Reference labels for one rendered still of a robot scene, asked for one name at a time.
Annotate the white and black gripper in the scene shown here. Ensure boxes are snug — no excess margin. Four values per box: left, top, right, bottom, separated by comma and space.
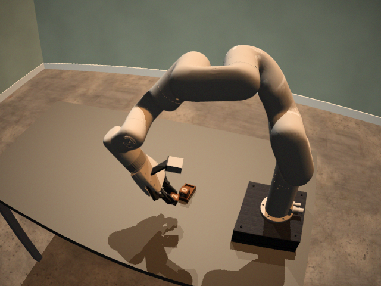
130, 155, 177, 204

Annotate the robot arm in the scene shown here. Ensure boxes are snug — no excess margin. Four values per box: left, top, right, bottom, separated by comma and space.
103, 45, 314, 223

